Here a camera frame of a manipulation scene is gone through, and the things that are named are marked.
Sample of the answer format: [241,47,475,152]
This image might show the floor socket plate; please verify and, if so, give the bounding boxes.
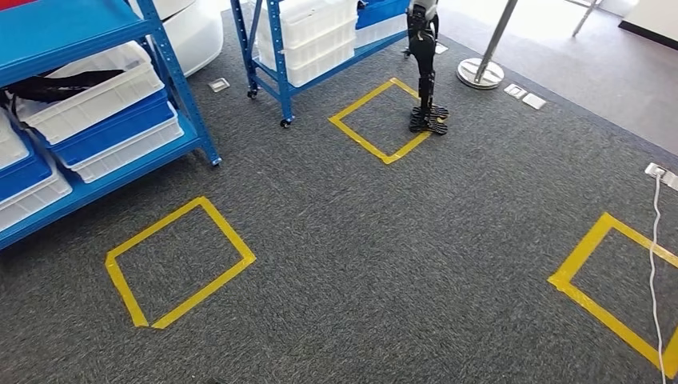
[644,162,678,192]

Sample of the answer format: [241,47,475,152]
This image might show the yellow floor tape square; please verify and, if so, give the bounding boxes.
[547,212,678,381]
[328,77,446,166]

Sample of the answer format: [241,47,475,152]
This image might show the white car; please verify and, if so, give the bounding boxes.
[126,0,225,79]

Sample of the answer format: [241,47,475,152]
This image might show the chrome stanchion post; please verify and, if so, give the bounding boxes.
[456,0,520,90]

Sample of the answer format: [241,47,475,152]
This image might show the white power cable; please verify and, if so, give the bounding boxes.
[648,169,668,384]

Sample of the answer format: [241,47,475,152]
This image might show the blue metal shelf rack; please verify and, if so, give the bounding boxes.
[229,0,412,130]
[0,0,222,251]

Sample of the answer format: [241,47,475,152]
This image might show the blue plastic crate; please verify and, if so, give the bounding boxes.
[39,89,176,168]
[356,0,412,30]

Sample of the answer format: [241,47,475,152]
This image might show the black plastic trim piece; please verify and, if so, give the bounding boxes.
[2,69,126,104]

